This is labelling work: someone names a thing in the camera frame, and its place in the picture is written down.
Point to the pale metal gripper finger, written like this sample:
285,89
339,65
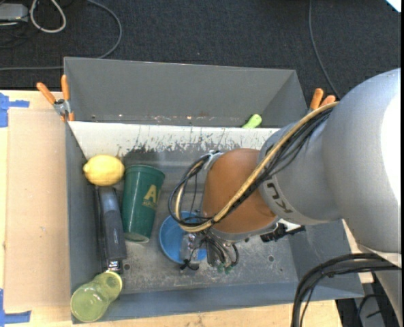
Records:
201,252
189,245

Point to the blue bowl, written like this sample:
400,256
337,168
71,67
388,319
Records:
170,237

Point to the dark green plastic cup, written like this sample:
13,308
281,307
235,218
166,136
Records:
142,199

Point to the black stapler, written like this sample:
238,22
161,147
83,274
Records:
110,227

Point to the yellow-green clear plastic bottle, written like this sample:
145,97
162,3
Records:
92,298

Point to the yellow lemon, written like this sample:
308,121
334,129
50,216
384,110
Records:
103,170

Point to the light green small toy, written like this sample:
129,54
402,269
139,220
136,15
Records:
252,121

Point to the grey metal bin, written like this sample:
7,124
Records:
174,90

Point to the brown cardboard board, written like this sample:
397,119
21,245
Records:
34,199

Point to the black cylinder on white bracket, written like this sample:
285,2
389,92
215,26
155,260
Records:
276,233

